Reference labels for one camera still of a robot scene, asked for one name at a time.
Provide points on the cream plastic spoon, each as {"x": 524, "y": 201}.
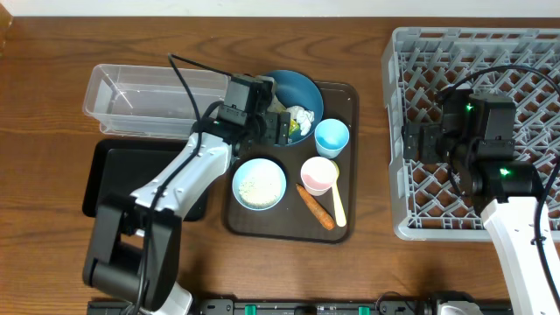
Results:
{"x": 339, "y": 211}

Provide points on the black tray bin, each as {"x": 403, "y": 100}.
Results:
{"x": 120, "y": 166}

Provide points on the dark blue plate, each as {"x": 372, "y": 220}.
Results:
{"x": 296, "y": 89}

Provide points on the light blue rice bowl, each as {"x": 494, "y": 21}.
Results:
{"x": 259, "y": 184}

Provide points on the yellow green snack wrapper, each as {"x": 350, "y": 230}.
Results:
{"x": 294, "y": 128}

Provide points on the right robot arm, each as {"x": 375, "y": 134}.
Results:
{"x": 510, "y": 198}

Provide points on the clear plastic bin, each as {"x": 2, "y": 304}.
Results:
{"x": 139, "y": 101}

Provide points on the light blue cup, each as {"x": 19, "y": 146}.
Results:
{"x": 331, "y": 137}

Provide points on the pink cup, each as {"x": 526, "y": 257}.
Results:
{"x": 318, "y": 175}

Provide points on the white tissue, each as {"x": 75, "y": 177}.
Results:
{"x": 303, "y": 116}

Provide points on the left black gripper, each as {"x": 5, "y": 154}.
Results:
{"x": 271, "y": 136}

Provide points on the grey dishwasher rack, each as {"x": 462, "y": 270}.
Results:
{"x": 417, "y": 63}

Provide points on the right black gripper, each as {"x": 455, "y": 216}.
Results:
{"x": 430, "y": 136}

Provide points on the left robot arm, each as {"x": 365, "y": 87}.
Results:
{"x": 133, "y": 252}

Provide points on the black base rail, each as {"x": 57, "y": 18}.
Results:
{"x": 229, "y": 307}

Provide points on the orange carrot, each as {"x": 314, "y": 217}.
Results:
{"x": 323, "y": 217}

